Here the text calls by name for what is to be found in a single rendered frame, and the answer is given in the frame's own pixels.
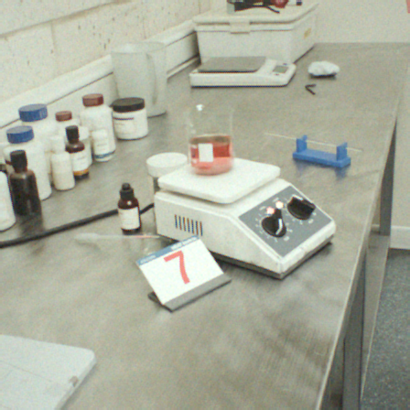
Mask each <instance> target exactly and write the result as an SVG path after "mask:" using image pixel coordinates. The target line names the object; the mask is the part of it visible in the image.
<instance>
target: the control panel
mask: <svg viewBox="0 0 410 410"><path fill-rule="evenodd" d="M293 194H297V196H299V197H300V198H302V199H304V200H308V199H307V198H306V197H303V196H302V194H301V193H300V192H299V191H297V190H296V189H295V188H294V187H293V186H291V185H290V186H287V187H286V188H284V189H282V190H280V191H278V192H277V193H276V194H273V196H272V197H270V198H268V199H267V200H264V201H263V202H261V203H260V204H257V205H255V206H254V207H252V208H251V209H249V210H248V211H247V212H246V213H244V214H241V215H240V216H238V217H237V218H238V219H239V220H240V221H241V222H243V223H244V224H245V225H247V227H248V228H249V229H250V230H251V231H252V232H253V233H254V234H256V235H257V236H259V237H260V238H261V239H262V240H263V241H264V243H266V244H267V245H268V246H269V247H270V248H271V249H272V250H273V251H276V252H277V253H278V254H279V255H280V256H282V258H284V256H285V255H287V254H288V253H291V252H292V251H293V250H295V249H296V248H297V247H298V246H299V245H300V244H302V243H303V242H304V241H306V240H307V239H308V238H310V237H311V236H313V235H314V234H315V233H317V232H318V231H320V230H322V229H323V228H325V227H326V225H327V224H329V223H330V222H331V221H332V219H331V218H330V217H328V216H327V215H326V214H325V213H324V212H322V211H320V209H319V208H318V207H316V208H315V209H314V211H313V213H312V214H311V216H310V218H309V219H307V220H300V219H297V218H295V217H294V216H293V215H291V214H290V212H288V211H287V207H286V205H287V203H288V202H289V201H290V200H291V198H292V197H293ZM308 201H309V200H308ZM277 202H281V203H282V205H283V206H282V207H279V206H277V204H276V203H277ZM268 208H272V209H273V212H275V209H276V208H278V209H280V210H281V211H282V216H283V223H284V224H285V225H286V234H285V235H284V236H282V237H274V236H271V235H269V234H268V233H266V232H265V231H264V229H263V227H262V220H263V219H264V217H267V216H271V215H272V214H273V213H270V212H268V211H267V209H268Z"/></svg>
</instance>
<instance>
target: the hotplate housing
mask: <svg viewBox="0 0 410 410"><path fill-rule="evenodd" d="M290 185H291V186H293V185H292V184H290V183H287V182H285V181H284V180H282V179H281V178H272V180H270V181H269V182H267V183H265V184H263V186H261V187H259V188H256V189H254V190H252V191H250V192H249V193H247V194H245V196H243V197H241V198H239V199H237V200H236V201H234V202H231V203H219V202H216V201H211V200H205V199H201V198H197V197H193V195H192V196H190V195H189V194H186V193H181V192H178V191H175V190H171V189H162V190H160V191H159V192H157V193H156V195H155V196H154V200H155V208H156V225H157V233H159V234H162V235H165V236H166V237H169V238H170V239H171V243H173V244H175V243H179V241H181V240H184V239H187V238H189V237H190V236H192V235H195V234H197V235H198V236H199V237H200V239H201V240H202V243H203V244H204V246H205V247H206V249H207V250H208V252H209V253H210V255H211V257H215V258H218V259H221V260H223V261H226V262H230V263H233V264H237V265H240V266H244V267H247V268H250V269H253V270H255V271H259V272H262V274H265V275H270V276H272V277H276V278H279V279H282V278H283V277H284V276H286V275H287V274H288V272H291V271H292V270H293V269H295V268H296V267H297V266H298V265H300V264H301V263H302V262H304V261H306V260H307V259H308V258H309V256H310V255H312V254H313V253H314V252H316V251H317V250H318V249H319V248H322V247H323V246H324V245H326V244H327V243H328V242H329V241H330V240H331V239H332V238H333V233H334V232H335V224H334V220H332V221H331V222H330V223H329V224H327V225H326V227H325V228H323V229H322V230H320V231H318V232H317V233H315V234H314V235H313V236H311V237H310V238H308V239H307V240H306V241H304V242H303V243H302V244H300V245H299V246H298V247H297V248H296V249H295V250H293V251H292V252H291V253H288V254H287V255H285V256H284V258H282V256H280V255H279V254H278V253H277V252H276V251H273V250H272V249H271V248H270V247H269V246H268V245H267V244H266V243H264V241H263V240H262V239H261V238H260V237H259V236H257V235H256V234H254V233H253V232H252V231H251V230H250V229H249V228H248V227H247V225H245V224H244V223H243V222H241V221H240V220H239V219H238V218H237V217H238V216H240V215H241V214H244V213H246V212H247V211H248V210H249V209H251V208H252V207H254V206H255V205H257V204H260V203H261V202H263V201H264V200H267V199H268V198H270V197H272V196H273V194H276V193H277V192H278V191H280V190H282V189H284V188H286V187H287V186H290ZM293 187H294V186H293ZM294 188H295V187H294ZM295 189H296V188H295ZM296 190H297V191H299V190H298V189H296ZM299 192H300V191H299ZM300 193H301V192H300ZM301 194H302V196H303V197H306V196H304V194H303V193H301ZM306 198H307V197H306ZM307 199H308V198H307ZM309 201H311V200H309ZM311 202H312V201H311ZM312 203H313V202H312ZM315 205H316V204H315ZM316 207H318V206H317V205H316ZM320 211H322V212H324V211H323V209H320ZM324 213H325V212H324ZM325 214H326V213H325ZM326 215H327V214H326ZM327 216H328V217H329V215H327Z"/></svg>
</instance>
